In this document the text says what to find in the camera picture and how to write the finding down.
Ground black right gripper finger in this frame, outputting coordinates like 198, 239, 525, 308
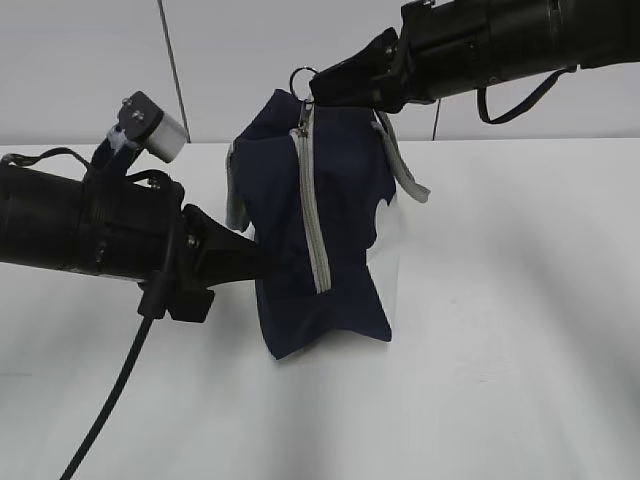
310, 28, 410, 108

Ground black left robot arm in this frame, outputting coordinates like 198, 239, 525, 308
1, 165, 272, 323

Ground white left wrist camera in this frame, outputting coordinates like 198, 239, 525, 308
106, 91, 188, 163

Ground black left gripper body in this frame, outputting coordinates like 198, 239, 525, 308
74, 170, 215, 323

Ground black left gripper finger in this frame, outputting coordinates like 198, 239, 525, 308
184, 204, 273, 288

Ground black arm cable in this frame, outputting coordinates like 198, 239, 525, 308
476, 67, 579, 125
58, 222, 181, 480

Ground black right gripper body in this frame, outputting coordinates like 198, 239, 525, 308
379, 1, 493, 113

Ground navy blue lunch bag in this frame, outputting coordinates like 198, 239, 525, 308
226, 89, 430, 360

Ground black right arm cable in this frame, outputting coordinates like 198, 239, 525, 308
476, 67, 579, 125

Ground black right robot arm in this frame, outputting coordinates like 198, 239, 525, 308
310, 1, 639, 113

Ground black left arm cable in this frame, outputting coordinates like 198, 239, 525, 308
58, 222, 181, 480

